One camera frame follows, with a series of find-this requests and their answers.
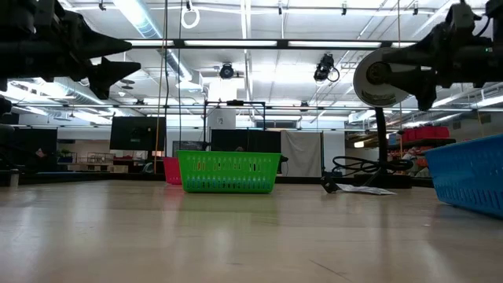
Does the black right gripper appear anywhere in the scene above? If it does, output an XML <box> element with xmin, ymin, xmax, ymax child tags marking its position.
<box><xmin>381</xmin><ymin>0</ymin><xmax>503</xmax><ymax>112</ymax></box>

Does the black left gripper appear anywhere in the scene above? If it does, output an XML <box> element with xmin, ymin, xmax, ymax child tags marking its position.
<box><xmin>0</xmin><ymin>0</ymin><xmax>142</xmax><ymax>101</ymax></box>

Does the black desk lamp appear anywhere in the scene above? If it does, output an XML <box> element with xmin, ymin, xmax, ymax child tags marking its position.
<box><xmin>352</xmin><ymin>46</ymin><xmax>424</xmax><ymax>189</ymax></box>

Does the red bin shelf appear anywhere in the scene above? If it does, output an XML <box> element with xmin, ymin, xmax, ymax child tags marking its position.
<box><xmin>387</xmin><ymin>125</ymin><xmax>457</xmax><ymax>168</ymax></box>

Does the black partition panel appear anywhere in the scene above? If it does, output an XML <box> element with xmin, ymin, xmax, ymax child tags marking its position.
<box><xmin>0</xmin><ymin>127</ymin><xmax>58</xmax><ymax>174</ymax></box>
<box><xmin>210</xmin><ymin>128</ymin><xmax>282</xmax><ymax>153</ymax></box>

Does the blue plastic basket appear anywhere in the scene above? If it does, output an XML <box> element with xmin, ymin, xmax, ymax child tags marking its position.
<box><xmin>423</xmin><ymin>133</ymin><xmax>503</xmax><ymax>219</ymax></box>

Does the red plastic basket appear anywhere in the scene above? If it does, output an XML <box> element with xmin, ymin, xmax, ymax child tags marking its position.
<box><xmin>162</xmin><ymin>156</ymin><xmax>183</xmax><ymax>186</ymax></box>

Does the grey hanging cloth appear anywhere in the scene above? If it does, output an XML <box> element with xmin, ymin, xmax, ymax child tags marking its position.
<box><xmin>280</xmin><ymin>130</ymin><xmax>324</xmax><ymax>178</ymax></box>

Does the green plastic basket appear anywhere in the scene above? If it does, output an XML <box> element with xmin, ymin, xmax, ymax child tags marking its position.
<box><xmin>176</xmin><ymin>149</ymin><xmax>283</xmax><ymax>195</ymax></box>

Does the silver ventilation duct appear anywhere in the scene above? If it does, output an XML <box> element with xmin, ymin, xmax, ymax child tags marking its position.
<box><xmin>112</xmin><ymin>0</ymin><xmax>194</xmax><ymax>83</ymax></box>

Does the yellow hanging rope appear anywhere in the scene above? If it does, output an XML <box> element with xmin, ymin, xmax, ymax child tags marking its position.
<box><xmin>152</xmin><ymin>45</ymin><xmax>165</xmax><ymax>175</ymax></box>

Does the black wall monitor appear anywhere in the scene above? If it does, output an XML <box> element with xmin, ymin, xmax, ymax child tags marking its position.
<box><xmin>108</xmin><ymin>116</ymin><xmax>167</xmax><ymax>153</ymax></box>

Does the black hanging cable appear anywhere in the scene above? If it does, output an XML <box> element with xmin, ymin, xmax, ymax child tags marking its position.
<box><xmin>177</xmin><ymin>0</ymin><xmax>184</xmax><ymax>150</ymax></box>

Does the white cable loop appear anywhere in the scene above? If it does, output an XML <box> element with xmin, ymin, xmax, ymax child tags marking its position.
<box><xmin>180</xmin><ymin>5</ymin><xmax>201</xmax><ymax>30</ymax></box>

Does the black ceiling camera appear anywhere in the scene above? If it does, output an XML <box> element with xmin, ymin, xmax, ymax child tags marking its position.
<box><xmin>218</xmin><ymin>62</ymin><xmax>236</xmax><ymax>81</ymax></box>
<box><xmin>312</xmin><ymin>53</ymin><xmax>341</xmax><ymax>84</ymax></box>

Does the black lamp power cable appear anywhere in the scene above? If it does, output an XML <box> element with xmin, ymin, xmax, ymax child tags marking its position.
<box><xmin>318</xmin><ymin>154</ymin><xmax>416</xmax><ymax>195</ymax></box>

